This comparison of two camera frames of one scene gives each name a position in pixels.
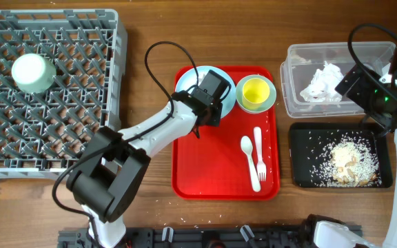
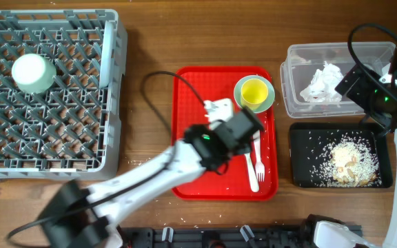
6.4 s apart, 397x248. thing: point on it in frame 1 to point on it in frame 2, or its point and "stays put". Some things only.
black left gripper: (216, 120) to (240, 149)
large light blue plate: (189, 79) to (107, 53)
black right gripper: (358, 90) stays put
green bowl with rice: (33, 74) stays put
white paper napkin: (322, 86) stays put
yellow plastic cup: (255, 91) stays put
